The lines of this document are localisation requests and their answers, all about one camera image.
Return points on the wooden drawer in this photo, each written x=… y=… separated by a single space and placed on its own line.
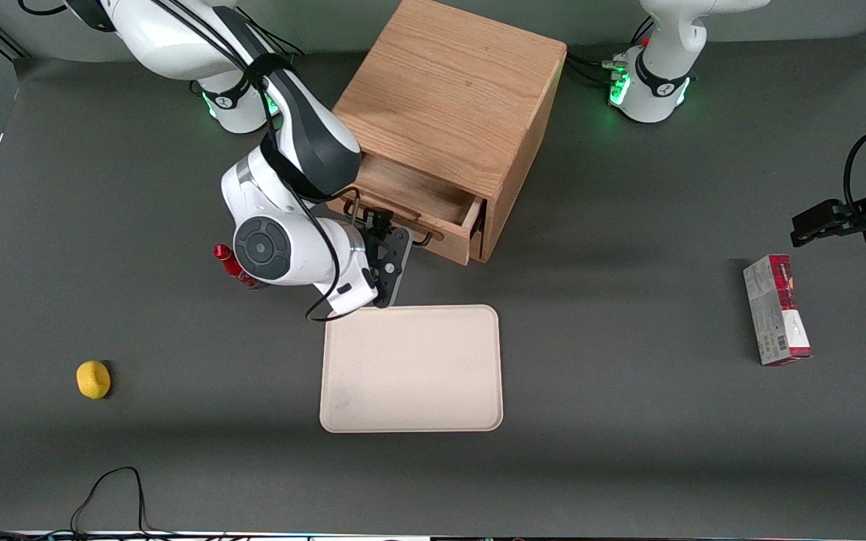
x=418 y=188
x=478 y=246

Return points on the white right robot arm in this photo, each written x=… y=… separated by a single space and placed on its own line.
x=283 y=248

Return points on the wooden two-drawer cabinet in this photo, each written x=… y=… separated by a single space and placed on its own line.
x=448 y=83

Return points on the yellow lemon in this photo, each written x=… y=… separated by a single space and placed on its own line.
x=93 y=379

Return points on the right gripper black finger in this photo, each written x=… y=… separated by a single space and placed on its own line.
x=382 y=219
x=373 y=239

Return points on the red and grey carton box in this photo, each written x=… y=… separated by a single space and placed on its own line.
x=777 y=315

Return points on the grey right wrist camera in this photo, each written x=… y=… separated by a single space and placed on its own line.
x=394 y=270

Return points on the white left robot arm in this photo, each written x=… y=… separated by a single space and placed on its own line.
x=655 y=68

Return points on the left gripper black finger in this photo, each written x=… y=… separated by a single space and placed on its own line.
x=816 y=229
x=846 y=212

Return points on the cream rectangular tray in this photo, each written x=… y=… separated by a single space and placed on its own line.
x=418 y=368

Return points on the red cola bottle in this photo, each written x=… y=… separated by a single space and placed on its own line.
x=224 y=257

